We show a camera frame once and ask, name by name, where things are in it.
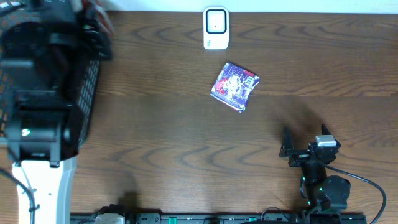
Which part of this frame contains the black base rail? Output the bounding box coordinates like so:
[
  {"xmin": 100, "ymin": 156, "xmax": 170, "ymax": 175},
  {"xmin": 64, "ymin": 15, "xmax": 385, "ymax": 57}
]
[{"xmin": 70, "ymin": 212, "xmax": 368, "ymax": 224}]

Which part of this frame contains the purple snack packet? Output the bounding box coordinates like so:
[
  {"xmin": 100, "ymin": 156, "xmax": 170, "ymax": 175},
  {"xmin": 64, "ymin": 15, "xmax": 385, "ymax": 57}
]
[{"xmin": 211, "ymin": 62, "xmax": 260, "ymax": 113}]

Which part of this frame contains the white barcode scanner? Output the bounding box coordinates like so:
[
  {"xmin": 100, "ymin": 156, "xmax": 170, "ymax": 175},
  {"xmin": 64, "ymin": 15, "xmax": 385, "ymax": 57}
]
[{"xmin": 203, "ymin": 7, "xmax": 229, "ymax": 50}]

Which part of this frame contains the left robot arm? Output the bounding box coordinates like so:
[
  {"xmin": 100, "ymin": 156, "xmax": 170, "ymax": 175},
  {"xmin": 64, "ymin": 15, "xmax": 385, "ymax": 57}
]
[{"xmin": 1, "ymin": 0, "xmax": 114, "ymax": 223}]

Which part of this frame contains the dark grey plastic mesh basket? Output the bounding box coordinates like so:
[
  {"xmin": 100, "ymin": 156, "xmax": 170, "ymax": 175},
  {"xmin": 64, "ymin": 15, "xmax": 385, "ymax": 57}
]
[{"xmin": 1, "ymin": 1, "xmax": 101, "ymax": 147}]

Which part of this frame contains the orange-red snack bar wrapper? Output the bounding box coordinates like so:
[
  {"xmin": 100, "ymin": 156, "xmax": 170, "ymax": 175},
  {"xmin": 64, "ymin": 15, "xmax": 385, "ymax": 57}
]
[{"xmin": 70, "ymin": 0, "xmax": 114, "ymax": 38}]

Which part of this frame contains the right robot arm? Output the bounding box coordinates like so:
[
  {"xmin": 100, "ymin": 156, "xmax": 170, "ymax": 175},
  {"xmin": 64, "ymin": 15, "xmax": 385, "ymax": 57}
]
[{"xmin": 279, "ymin": 124, "xmax": 351, "ymax": 223}]

